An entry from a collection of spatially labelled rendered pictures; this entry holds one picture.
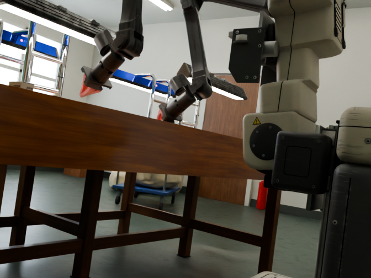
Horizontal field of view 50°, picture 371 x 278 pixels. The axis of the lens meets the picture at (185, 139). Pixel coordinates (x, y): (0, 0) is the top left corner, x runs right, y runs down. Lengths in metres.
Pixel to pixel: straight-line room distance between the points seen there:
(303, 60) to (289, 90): 0.10
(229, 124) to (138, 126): 5.14
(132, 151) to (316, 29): 0.65
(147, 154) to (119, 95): 6.54
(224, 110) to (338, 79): 1.77
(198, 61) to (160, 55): 5.92
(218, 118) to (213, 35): 1.44
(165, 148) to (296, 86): 0.52
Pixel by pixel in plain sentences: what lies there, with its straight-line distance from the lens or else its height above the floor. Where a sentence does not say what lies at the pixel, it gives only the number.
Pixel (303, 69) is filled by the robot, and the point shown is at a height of 0.94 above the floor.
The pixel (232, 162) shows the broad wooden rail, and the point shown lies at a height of 0.65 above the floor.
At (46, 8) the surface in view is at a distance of 1.46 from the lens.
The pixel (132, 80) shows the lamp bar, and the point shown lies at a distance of 2.48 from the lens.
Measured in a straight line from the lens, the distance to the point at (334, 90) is 6.01.
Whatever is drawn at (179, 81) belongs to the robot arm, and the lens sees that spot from 1.52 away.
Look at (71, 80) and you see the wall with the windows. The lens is 8.19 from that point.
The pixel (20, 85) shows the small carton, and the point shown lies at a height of 0.78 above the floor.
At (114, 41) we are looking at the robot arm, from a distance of 1.26.
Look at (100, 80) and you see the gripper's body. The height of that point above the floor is 0.86.
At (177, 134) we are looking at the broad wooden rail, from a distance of 1.45.
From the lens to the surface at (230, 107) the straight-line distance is 6.43.
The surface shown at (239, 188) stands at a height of 0.25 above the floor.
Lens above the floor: 0.66
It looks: 2 degrees up
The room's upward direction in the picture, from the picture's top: 8 degrees clockwise
